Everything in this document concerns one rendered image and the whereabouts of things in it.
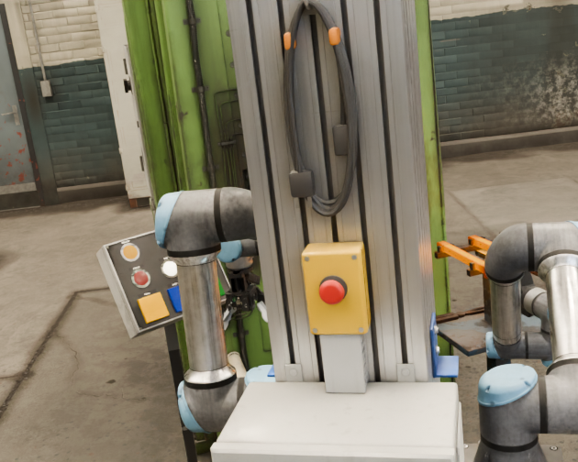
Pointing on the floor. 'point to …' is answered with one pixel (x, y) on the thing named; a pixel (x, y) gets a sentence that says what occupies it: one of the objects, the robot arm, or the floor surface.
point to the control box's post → (178, 386)
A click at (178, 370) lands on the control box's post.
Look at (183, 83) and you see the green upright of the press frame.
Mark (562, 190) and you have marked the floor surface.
